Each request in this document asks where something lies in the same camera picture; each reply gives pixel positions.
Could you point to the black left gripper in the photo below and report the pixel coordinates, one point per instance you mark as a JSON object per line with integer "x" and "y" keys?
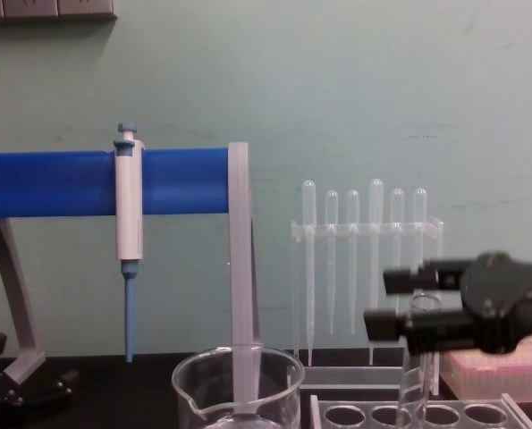
{"x": 2, "y": 411}

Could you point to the pipette stand blue grey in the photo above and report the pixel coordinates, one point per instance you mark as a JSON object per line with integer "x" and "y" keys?
{"x": 60, "y": 185}

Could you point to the long clear plastic dropper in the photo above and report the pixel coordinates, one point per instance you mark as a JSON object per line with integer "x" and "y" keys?
{"x": 309, "y": 210}
{"x": 375, "y": 250}

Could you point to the pink pipette tip box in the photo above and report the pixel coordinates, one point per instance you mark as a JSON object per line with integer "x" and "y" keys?
{"x": 493, "y": 371}

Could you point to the clear acrylic dropper rack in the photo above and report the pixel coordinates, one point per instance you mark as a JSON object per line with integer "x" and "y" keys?
{"x": 364, "y": 377}

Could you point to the clear glass test tube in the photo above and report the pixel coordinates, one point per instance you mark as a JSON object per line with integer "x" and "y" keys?
{"x": 415, "y": 384}

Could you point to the white pipette blue tip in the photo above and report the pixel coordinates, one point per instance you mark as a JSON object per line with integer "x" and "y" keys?
{"x": 129, "y": 214}

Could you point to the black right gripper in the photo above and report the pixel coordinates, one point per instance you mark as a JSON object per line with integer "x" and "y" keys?
{"x": 507, "y": 304}

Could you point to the clear glass beaker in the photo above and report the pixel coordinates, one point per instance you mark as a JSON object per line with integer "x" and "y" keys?
{"x": 274, "y": 384}

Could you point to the clear test tube rack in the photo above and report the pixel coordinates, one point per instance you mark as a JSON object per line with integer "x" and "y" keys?
{"x": 511, "y": 402}

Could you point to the short clear plastic dropper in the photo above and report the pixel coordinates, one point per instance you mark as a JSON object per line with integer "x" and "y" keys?
{"x": 352, "y": 250}
{"x": 331, "y": 250}
{"x": 420, "y": 214}
{"x": 397, "y": 214}

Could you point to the grey wall socket panel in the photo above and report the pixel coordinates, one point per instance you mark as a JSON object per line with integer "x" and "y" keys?
{"x": 46, "y": 8}

